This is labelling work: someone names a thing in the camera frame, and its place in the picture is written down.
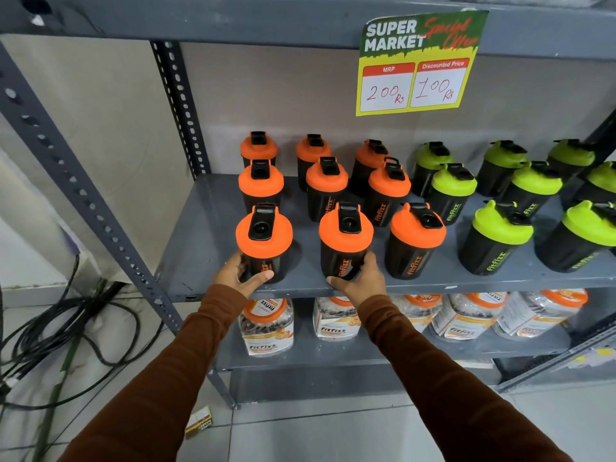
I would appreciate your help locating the grey rack with yellow tags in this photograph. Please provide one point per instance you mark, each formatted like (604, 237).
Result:
(568, 356)

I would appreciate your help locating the group of orange-lid shakers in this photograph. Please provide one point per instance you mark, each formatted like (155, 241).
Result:
(261, 182)

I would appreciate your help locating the orange-lid black shaker bottle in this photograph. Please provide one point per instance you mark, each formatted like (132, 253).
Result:
(345, 238)
(263, 240)

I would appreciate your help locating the group of green-lid shakers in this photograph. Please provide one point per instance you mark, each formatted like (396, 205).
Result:
(500, 226)

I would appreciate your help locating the person's left forearm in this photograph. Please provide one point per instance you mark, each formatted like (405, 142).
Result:
(163, 380)

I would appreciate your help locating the clear jar with orange lid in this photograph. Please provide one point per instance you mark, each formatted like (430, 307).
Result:
(337, 319)
(539, 312)
(265, 331)
(464, 317)
(416, 310)

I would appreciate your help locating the green rod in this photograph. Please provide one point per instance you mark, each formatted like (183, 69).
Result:
(57, 380)

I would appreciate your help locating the person's left thumb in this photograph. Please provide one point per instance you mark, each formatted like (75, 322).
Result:
(260, 279)

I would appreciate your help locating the person's right thumb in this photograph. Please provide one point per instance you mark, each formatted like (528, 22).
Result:
(340, 283)

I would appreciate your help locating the person's right forearm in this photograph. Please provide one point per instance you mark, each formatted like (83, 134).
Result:
(447, 389)

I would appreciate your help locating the green yellow price sign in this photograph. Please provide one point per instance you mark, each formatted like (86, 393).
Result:
(418, 67)

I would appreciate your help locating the small yellow white carton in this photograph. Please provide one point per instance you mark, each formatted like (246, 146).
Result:
(199, 420)

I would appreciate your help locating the person's right hand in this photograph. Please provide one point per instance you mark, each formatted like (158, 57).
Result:
(368, 288)

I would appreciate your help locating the person's left hand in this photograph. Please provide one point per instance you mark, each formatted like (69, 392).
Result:
(232, 276)

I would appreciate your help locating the grey metal shelving rack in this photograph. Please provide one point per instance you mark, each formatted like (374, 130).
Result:
(202, 240)

